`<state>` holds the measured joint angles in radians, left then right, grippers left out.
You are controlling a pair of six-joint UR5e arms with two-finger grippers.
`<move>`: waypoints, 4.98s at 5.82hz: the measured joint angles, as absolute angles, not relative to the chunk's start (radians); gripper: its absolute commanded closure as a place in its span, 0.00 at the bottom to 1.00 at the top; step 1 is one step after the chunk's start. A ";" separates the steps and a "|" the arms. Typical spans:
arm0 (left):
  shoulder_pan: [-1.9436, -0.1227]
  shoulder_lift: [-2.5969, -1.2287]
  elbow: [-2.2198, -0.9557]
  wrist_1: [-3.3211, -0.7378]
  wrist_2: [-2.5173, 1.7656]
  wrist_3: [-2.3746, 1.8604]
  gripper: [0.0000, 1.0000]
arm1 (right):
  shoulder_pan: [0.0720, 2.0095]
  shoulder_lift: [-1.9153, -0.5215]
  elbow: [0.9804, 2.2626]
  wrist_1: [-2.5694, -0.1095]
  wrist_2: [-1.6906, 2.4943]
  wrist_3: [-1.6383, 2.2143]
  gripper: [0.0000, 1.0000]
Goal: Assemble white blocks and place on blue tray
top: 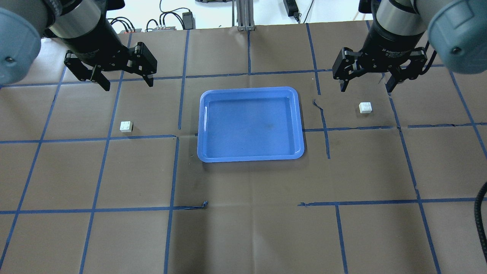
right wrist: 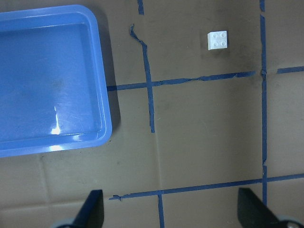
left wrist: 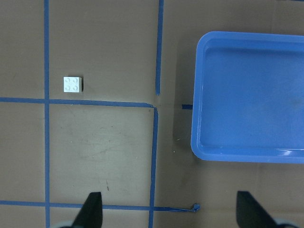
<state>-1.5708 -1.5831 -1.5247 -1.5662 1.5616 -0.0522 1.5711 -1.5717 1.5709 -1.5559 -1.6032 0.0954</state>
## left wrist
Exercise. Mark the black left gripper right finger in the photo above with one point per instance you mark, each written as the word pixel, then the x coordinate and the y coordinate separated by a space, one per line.
pixel 250 214

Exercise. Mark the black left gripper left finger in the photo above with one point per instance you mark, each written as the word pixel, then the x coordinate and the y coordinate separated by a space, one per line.
pixel 91 213

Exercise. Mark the white block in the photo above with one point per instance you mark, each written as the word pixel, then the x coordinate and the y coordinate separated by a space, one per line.
pixel 72 84

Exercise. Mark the blue plastic tray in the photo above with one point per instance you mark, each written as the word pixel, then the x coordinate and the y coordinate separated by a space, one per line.
pixel 248 100

